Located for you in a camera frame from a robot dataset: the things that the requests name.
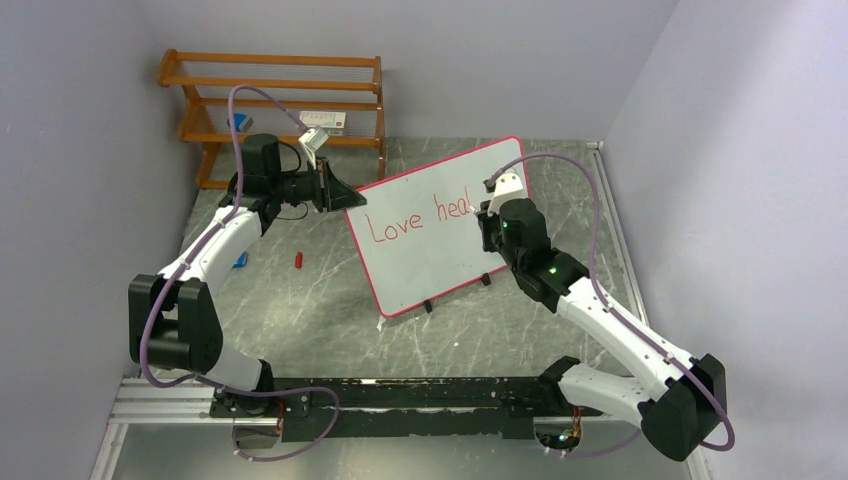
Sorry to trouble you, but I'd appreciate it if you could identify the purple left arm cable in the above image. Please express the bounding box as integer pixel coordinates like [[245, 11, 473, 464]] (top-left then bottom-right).
[[137, 84, 340, 464]]

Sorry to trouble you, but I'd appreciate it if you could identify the blue whiteboard eraser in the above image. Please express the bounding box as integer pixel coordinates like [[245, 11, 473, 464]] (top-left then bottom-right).
[[232, 113, 254, 133]]

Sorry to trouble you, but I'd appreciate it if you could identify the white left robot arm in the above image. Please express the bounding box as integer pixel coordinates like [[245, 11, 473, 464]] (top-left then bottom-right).
[[128, 134, 367, 416]]

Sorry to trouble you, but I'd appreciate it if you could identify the white red card box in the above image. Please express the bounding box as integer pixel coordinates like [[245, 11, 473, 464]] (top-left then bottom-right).
[[299, 110, 346, 135]]

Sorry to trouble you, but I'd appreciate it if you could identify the aluminium frame rail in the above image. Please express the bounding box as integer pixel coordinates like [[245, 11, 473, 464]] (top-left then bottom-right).
[[93, 378, 709, 479]]

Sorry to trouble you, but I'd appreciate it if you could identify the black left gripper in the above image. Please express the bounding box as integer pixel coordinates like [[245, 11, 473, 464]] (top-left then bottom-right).
[[272, 157, 367, 214]]

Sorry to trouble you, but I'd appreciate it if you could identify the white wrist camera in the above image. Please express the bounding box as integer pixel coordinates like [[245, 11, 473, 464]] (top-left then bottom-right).
[[298, 127, 329, 170], [482, 169, 528, 215]]

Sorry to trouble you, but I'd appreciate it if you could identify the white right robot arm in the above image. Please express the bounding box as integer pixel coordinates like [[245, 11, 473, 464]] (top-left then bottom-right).
[[476, 198, 727, 462]]

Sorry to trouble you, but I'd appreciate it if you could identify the wooden shelf rack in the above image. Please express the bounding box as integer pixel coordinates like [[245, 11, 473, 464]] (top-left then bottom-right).
[[155, 49, 387, 189]]

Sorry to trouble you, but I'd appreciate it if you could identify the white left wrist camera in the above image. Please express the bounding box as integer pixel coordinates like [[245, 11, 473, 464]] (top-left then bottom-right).
[[298, 127, 329, 170]]

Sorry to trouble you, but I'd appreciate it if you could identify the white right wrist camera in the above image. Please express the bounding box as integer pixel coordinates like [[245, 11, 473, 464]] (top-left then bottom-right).
[[482, 169, 528, 215]]

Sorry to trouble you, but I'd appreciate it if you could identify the pink framed whiteboard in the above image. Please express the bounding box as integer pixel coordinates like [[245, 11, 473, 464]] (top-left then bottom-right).
[[345, 136, 524, 317]]

